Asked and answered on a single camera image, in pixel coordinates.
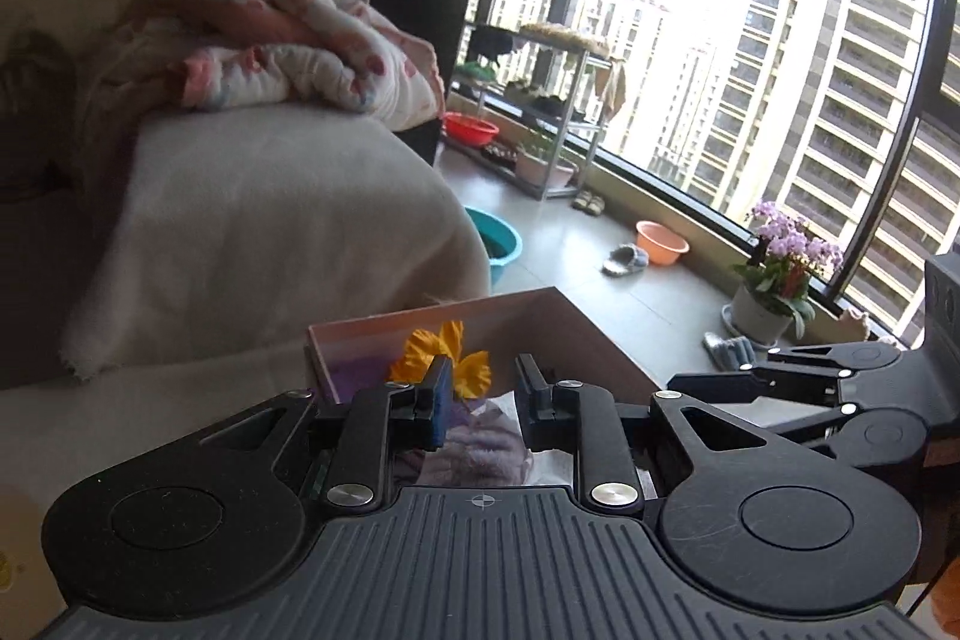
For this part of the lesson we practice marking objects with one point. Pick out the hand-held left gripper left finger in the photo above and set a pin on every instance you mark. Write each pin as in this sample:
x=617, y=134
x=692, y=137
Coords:
x=442, y=411

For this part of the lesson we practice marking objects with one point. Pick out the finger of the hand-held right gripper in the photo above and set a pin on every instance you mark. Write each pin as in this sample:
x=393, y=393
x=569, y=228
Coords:
x=817, y=422
x=750, y=377

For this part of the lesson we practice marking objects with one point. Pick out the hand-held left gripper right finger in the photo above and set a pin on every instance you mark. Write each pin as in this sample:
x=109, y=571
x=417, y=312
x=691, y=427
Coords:
x=529, y=411

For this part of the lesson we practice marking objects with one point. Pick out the purple fuzzy plush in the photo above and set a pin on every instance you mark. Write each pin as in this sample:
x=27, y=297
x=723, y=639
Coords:
x=480, y=452

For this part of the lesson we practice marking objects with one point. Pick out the yellow plush flower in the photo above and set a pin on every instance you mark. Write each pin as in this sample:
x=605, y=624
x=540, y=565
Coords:
x=427, y=351

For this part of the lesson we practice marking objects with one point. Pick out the cardboard box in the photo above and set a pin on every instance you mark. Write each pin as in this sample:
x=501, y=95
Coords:
x=540, y=332

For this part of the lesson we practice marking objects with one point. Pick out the white soft cloth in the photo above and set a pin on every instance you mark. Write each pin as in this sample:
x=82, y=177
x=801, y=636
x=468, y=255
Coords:
x=499, y=404

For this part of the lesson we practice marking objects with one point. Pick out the grey slipper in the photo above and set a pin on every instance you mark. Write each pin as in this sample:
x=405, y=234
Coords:
x=626, y=260
x=729, y=351

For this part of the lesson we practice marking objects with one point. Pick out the small beige figure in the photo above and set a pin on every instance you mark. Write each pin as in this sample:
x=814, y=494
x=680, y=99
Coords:
x=855, y=323

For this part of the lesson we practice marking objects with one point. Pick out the purple orchid in white pot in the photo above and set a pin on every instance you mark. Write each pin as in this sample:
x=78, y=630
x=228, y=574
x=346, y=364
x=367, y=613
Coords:
x=787, y=265

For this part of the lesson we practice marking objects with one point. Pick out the orange plastic basin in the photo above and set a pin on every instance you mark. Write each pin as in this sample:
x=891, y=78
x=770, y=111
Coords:
x=661, y=241

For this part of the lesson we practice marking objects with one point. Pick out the blue plastic basin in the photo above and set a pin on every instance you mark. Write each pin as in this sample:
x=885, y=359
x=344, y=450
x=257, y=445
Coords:
x=499, y=242

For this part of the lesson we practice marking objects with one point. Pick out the pair of beige slippers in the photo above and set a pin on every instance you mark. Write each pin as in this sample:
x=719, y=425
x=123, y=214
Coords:
x=589, y=203

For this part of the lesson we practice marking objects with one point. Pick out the beige blanket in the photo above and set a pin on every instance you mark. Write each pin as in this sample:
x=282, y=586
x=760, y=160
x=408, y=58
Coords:
x=285, y=220

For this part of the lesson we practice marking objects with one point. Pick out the green plant in pink pot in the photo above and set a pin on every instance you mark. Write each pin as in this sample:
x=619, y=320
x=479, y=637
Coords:
x=541, y=156

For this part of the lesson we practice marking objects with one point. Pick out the red plastic basin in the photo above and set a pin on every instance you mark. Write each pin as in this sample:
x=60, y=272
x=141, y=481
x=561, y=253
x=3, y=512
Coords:
x=471, y=129

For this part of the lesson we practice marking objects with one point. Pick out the beige towel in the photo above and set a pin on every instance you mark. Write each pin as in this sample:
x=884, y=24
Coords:
x=613, y=89

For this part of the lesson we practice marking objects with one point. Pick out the metal shelf rack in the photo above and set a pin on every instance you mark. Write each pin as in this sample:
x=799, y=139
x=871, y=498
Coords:
x=555, y=78

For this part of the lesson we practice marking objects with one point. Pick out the pink floral quilt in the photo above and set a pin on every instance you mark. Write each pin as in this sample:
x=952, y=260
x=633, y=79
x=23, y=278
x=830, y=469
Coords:
x=300, y=48

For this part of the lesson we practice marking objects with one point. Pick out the cream pillow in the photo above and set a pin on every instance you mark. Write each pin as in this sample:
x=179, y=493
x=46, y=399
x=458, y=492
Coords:
x=52, y=6

